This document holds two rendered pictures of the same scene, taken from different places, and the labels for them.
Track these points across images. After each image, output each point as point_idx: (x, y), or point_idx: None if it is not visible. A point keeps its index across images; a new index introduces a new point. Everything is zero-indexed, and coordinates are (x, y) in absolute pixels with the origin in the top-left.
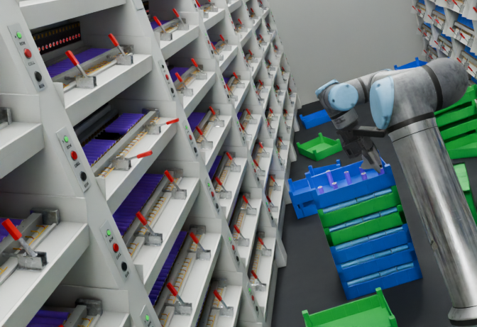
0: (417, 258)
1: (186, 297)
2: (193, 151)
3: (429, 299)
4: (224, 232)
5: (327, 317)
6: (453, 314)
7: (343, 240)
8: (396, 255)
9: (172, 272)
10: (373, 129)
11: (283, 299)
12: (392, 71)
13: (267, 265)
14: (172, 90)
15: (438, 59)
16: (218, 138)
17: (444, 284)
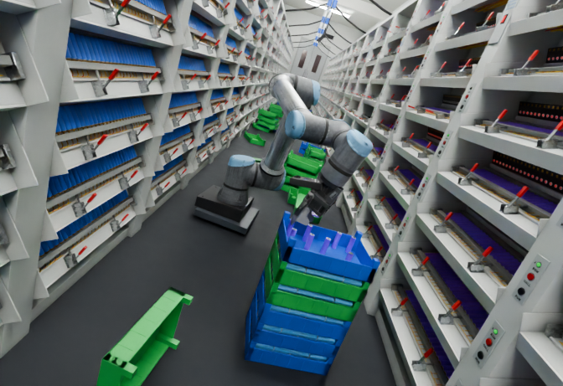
0: (238, 344)
1: (395, 182)
2: (438, 151)
3: (251, 294)
4: (410, 210)
5: None
6: (283, 166)
7: None
8: None
9: (410, 182)
10: (303, 177)
11: (383, 373)
12: (298, 97)
13: (407, 347)
14: (461, 106)
15: (286, 73)
16: (472, 194)
17: (233, 300)
